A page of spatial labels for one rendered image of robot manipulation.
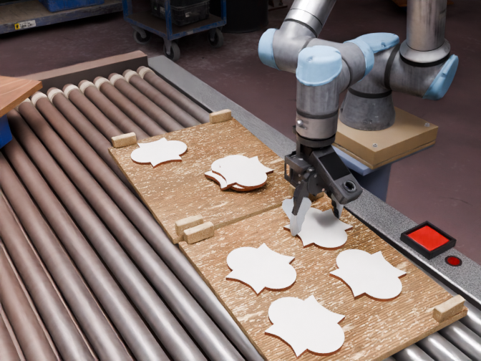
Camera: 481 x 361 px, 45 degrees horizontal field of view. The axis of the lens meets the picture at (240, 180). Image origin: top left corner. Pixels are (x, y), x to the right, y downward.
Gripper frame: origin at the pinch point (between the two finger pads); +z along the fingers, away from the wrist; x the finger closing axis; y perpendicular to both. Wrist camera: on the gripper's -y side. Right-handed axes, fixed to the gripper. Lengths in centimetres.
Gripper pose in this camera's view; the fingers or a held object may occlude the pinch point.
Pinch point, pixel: (318, 225)
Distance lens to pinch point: 117.8
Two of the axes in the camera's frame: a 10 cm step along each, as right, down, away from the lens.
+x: -8.6, 2.8, -4.2
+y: -5.0, -4.4, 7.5
